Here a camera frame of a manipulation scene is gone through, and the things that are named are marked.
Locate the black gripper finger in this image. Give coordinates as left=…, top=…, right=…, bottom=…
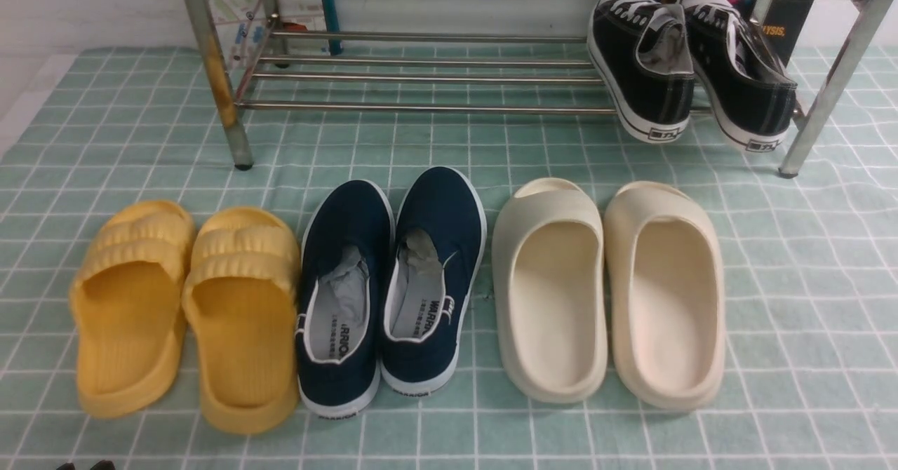
left=90, top=459, right=116, bottom=470

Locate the black canvas sneaker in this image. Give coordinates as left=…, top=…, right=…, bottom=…
left=680, top=0, right=798, bottom=154
left=587, top=0, right=696, bottom=145

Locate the left navy canvas shoe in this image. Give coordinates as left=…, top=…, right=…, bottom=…
left=294, top=180, right=394, bottom=419

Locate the navy canvas shoe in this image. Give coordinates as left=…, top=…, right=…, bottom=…
left=294, top=180, right=394, bottom=419
left=380, top=166, right=488, bottom=397

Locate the right navy canvas shoe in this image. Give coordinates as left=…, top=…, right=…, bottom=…
left=380, top=166, right=488, bottom=397

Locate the steel shoe rack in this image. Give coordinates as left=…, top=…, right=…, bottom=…
left=184, top=0, right=894, bottom=179

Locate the left yellow rubber slipper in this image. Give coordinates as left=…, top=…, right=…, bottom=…
left=69, top=199, right=196, bottom=418

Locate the yellow rubber slipper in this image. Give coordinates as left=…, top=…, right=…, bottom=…
left=69, top=199, right=196, bottom=418
left=182, top=207, right=301, bottom=434

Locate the right yellow rubber slipper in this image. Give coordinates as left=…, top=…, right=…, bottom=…
left=182, top=207, right=301, bottom=434

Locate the white printed box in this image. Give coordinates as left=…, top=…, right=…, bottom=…
left=209, top=0, right=328, bottom=70

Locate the left cream foam slipper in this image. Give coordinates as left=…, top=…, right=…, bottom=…
left=491, top=178, right=608, bottom=404

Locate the cream foam slipper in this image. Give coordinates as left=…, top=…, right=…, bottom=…
left=491, top=178, right=608, bottom=404
left=604, top=180, right=727, bottom=410

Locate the teal vertical pole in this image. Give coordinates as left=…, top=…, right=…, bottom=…
left=321, top=0, right=344, bottom=57

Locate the right cream foam slipper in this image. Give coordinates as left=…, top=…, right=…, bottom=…
left=604, top=180, right=727, bottom=410

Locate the green checked tablecloth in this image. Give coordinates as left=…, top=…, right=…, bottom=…
left=1, top=48, right=896, bottom=469

